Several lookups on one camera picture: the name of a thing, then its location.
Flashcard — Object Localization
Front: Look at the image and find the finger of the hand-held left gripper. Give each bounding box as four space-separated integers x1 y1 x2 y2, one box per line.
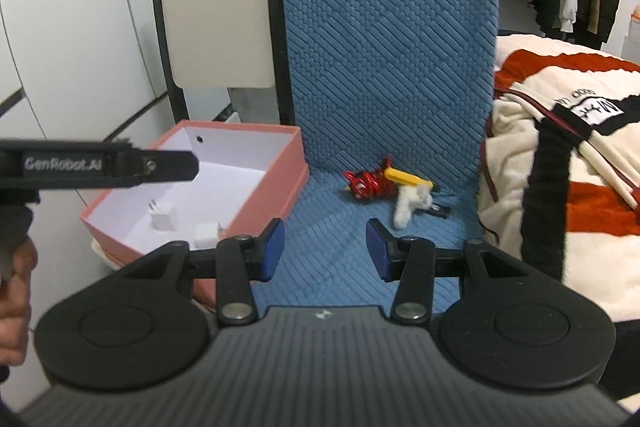
132 148 201 186

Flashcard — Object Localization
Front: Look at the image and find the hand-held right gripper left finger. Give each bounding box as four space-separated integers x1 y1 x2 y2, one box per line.
122 218 287 327

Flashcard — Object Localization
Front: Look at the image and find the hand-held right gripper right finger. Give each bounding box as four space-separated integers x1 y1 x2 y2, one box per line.
366 218 522 324

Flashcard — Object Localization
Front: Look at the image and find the white box with orange rim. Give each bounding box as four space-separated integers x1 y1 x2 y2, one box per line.
80 119 311 308

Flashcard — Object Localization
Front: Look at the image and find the red black toy figure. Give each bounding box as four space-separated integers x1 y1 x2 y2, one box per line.
343 158 402 204

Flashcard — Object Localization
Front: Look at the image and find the person's left hand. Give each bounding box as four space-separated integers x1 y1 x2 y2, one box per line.
0 237 39 368

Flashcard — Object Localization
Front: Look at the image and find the white charger plug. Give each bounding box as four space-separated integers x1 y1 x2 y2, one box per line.
147 200 177 231
193 221 224 251

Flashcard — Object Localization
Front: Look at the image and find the white fluffy toy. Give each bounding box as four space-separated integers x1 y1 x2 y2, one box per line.
392 184 434 229

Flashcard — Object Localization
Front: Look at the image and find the yellow plastic stick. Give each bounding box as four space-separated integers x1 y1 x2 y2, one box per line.
384 166 437 188

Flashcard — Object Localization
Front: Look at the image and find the white wardrobe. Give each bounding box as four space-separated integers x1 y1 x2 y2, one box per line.
0 0 173 142

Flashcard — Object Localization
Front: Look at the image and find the beige folding chair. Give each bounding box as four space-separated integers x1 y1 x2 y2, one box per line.
151 0 296 128

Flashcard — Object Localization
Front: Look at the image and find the blue textured chair cushion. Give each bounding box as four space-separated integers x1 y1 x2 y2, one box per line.
250 0 501 315

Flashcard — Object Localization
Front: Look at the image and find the white and black garment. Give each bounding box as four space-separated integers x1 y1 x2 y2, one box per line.
475 34 640 323

